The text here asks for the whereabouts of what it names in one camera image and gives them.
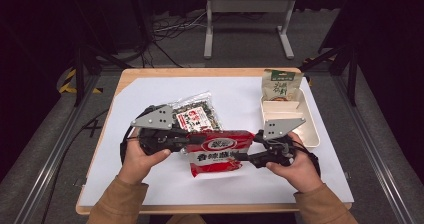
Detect white metal stand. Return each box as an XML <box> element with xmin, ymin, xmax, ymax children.
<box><xmin>203</xmin><ymin>0</ymin><xmax>299</xmax><ymax>60</ymax></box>

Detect beige and green snack packet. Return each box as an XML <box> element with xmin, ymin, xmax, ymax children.
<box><xmin>260</xmin><ymin>68</ymin><xmax>305</xmax><ymax>103</ymax></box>

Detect bundle of floor cables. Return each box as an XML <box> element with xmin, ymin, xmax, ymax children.
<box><xmin>141</xmin><ymin>11</ymin><xmax>208</xmax><ymax>69</ymax></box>

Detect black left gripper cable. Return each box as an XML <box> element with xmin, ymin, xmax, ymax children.
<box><xmin>119</xmin><ymin>105</ymin><xmax>152</xmax><ymax>165</ymax></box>

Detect black metal stand leg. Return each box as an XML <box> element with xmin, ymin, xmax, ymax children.
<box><xmin>70</xmin><ymin>43</ymin><xmax>135</xmax><ymax>107</ymax></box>
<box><xmin>297</xmin><ymin>43</ymin><xmax>360</xmax><ymax>107</ymax></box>

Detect person's right hand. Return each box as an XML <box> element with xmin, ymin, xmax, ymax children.
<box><xmin>265</xmin><ymin>131</ymin><xmax>324</xmax><ymax>194</ymax></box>

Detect white paper sheet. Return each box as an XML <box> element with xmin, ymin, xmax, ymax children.
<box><xmin>78</xmin><ymin>76</ymin><xmax>355</xmax><ymax>207</ymax></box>

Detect aluminium floor rail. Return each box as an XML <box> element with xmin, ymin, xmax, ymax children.
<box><xmin>332</xmin><ymin>73</ymin><xmax>417</xmax><ymax>224</ymax></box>
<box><xmin>12</xmin><ymin>73</ymin><xmax>102</xmax><ymax>224</ymax></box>

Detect cream divided box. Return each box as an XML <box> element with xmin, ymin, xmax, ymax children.
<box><xmin>259</xmin><ymin>87</ymin><xmax>321</xmax><ymax>149</ymax></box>

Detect person's left hand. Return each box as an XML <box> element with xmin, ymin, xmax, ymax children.
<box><xmin>116</xmin><ymin>137</ymin><xmax>173</xmax><ymax>186</ymax></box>

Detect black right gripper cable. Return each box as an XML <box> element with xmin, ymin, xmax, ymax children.
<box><xmin>292</xmin><ymin>139</ymin><xmax>322</xmax><ymax>179</ymax></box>

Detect clear packet of dark seaweed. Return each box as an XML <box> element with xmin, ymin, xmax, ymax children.
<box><xmin>169</xmin><ymin>90</ymin><xmax>224</xmax><ymax>134</ymax></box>

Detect red snack packet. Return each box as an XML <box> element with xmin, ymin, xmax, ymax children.
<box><xmin>185</xmin><ymin>129</ymin><xmax>256</xmax><ymax>179</ymax></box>

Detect person's tan clothing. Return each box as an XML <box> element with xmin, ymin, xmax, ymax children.
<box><xmin>165</xmin><ymin>214</ymin><xmax>207</xmax><ymax>224</ymax></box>

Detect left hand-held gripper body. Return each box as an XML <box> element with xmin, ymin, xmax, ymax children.
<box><xmin>130</xmin><ymin>104</ymin><xmax>185</xmax><ymax>157</ymax></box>

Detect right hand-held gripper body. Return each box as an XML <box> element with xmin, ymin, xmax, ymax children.
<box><xmin>262</xmin><ymin>117</ymin><xmax>307</xmax><ymax>167</ymax></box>

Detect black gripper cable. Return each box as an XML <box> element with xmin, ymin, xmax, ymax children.
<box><xmin>119</xmin><ymin>105</ymin><xmax>152</xmax><ymax>165</ymax></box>
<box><xmin>292</xmin><ymin>139</ymin><xmax>322</xmax><ymax>179</ymax></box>

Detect thin black floor cable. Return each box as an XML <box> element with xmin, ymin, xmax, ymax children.
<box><xmin>39</xmin><ymin>108</ymin><xmax>111</xmax><ymax>224</ymax></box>

